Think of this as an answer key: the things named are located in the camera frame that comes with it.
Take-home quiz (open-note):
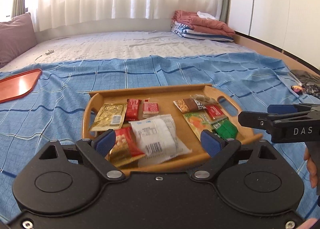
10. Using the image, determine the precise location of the blue checked bed sheet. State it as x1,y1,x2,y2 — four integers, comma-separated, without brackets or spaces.
1,52,319,222

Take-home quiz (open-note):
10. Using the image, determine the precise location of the red Biscoff biscuit packet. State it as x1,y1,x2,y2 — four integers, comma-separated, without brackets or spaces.
143,99,159,118

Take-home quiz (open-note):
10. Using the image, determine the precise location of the white cookie snack packet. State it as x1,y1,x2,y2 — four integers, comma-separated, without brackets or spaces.
190,94,219,106

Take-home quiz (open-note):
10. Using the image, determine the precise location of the person's right hand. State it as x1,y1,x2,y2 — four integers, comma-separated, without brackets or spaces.
304,148,318,188

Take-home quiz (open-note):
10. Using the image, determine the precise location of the dark clothes pile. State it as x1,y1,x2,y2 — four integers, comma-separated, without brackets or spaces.
291,70,320,99

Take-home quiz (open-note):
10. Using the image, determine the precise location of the gold foil snack packet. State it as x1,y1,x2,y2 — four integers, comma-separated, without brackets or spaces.
89,103,127,132

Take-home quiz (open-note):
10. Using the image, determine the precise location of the gold brown nut packet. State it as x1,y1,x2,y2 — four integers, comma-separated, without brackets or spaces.
173,98,206,113

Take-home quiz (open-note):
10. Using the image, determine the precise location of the red white snack packet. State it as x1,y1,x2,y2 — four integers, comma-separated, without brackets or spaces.
206,105,227,120

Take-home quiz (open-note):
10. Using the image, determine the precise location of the striped blue folded blanket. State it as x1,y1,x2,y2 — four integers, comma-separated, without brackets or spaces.
171,21,234,43

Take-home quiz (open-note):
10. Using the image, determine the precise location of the small colourful toy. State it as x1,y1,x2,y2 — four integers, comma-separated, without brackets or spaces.
291,85,304,94

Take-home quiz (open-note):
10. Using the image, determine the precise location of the dark red snack packet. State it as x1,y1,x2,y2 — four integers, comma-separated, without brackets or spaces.
106,126,145,167

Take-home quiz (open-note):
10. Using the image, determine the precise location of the red plastic tray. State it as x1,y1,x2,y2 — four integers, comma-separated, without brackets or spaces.
0,69,42,103

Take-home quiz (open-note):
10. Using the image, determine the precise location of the white mattress pad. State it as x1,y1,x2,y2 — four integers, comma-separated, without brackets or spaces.
1,31,250,72

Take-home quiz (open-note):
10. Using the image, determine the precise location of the white barcode snack packet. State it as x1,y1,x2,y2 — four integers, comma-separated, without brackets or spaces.
130,115,192,168

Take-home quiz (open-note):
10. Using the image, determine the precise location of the folded red blanket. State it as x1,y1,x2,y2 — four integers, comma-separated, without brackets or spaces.
172,10,235,37

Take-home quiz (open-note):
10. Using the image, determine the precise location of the mauve pillow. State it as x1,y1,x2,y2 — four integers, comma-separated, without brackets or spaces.
0,13,37,68

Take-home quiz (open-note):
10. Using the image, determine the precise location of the wooden serving tray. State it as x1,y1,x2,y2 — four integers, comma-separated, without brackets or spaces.
81,84,264,177

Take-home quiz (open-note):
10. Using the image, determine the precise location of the white garment on blankets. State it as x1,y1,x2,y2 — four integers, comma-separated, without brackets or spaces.
197,11,216,20

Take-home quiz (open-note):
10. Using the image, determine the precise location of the small red chocolate packet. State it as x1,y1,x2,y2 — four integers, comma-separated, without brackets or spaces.
125,99,141,122

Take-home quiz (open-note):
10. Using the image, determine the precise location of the orange green snack packet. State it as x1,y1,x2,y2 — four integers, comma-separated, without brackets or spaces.
183,110,213,140

